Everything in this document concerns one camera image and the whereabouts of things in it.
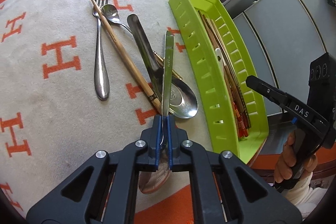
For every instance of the silver fork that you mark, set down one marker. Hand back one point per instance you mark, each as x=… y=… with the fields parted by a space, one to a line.
x=101 y=79

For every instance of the white orange H blanket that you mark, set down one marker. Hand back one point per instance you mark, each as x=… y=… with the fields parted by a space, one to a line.
x=51 y=119

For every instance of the green plastic utensil tray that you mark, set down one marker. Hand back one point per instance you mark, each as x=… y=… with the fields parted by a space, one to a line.
x=214 y=94

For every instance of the operator right hand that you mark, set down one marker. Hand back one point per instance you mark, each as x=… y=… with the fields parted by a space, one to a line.
x=287 y=159

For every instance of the grey refrigerator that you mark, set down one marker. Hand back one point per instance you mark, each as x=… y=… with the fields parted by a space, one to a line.
x=284 y=36

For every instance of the cream chopstick striped end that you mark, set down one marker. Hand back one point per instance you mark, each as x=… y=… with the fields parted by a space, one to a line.
x=238 y=104

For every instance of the brown wooden chopstick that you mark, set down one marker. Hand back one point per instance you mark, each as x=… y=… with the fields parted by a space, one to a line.
x=213 y=42

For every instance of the large steel spoon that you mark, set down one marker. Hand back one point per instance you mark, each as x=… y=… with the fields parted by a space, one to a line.
x=183 y=102

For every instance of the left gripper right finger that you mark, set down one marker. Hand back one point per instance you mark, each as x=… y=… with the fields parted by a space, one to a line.
x=180 y=156

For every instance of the green handled spoon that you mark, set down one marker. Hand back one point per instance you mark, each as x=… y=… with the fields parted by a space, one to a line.
x=151 y=182

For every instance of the white ceramic spoon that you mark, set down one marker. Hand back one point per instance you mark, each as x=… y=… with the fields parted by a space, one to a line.
x=220 y=59

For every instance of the bamboo chopstick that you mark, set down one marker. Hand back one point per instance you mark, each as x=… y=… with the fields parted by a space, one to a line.
x=137 y=75

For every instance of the small spoon gold handle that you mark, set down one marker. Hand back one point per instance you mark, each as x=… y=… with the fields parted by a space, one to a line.
x=115 y=16

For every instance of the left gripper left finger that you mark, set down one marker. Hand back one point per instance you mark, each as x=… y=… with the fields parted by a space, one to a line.
x=148 y=159

